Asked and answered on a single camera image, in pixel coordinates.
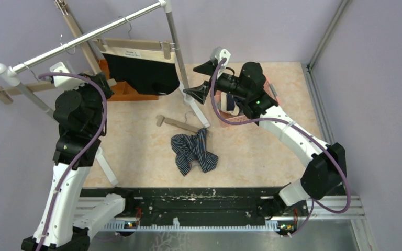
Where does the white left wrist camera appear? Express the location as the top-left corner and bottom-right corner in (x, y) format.
(49, 61), (84, 90)

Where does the orange wooden tray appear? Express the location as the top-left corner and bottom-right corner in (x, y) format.
(98, 60), (159, 102)

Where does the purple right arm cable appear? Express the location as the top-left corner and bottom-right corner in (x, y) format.
(209, 57), (352, 238)

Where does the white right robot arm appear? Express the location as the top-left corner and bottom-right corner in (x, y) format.
(184, 59), (348, 215)

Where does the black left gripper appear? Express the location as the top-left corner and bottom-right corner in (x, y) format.
(64, 72), (114, 133)

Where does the aluminium frame rail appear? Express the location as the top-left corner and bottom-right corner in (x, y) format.
(73, 196), (366, 220)

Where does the black underwear beige waistband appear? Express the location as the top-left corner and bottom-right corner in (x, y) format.
(103, 54), (180, 96)

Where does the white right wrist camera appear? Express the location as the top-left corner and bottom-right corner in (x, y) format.
(210, 47), (231, 67)

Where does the pink plastic basket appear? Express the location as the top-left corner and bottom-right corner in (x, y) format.
(215, 74), (279, 128)

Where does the beige hanger of navy underwear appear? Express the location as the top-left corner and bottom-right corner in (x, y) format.
(156, 115), (201, 133)

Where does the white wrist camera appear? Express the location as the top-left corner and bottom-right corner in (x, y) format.
(210, 47), (231, 67)
(49, 61), (84, 90)

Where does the beige hanger of striped underwear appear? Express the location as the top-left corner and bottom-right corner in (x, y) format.
(53, 0), (103, 75)

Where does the beige hanger of black underwear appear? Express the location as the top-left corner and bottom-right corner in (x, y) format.
(92, 37), (176, 64)

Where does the silver clothes rack rail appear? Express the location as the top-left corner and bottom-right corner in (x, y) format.
(8, 1), (196, 188)

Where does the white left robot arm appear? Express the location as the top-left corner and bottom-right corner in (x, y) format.
(21, 73), (137, 250)

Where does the navy underwear beige waistband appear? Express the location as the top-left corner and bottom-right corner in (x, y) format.
(216, 93), (242, 117)

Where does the navy white striped underwear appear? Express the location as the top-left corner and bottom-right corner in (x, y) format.
(171, 128), (219, 176)

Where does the beige clip hanger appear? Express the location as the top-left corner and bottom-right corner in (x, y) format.
(0, 62), (118, 105)

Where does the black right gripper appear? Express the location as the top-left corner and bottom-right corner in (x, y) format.
(183, 60), (249, 105)

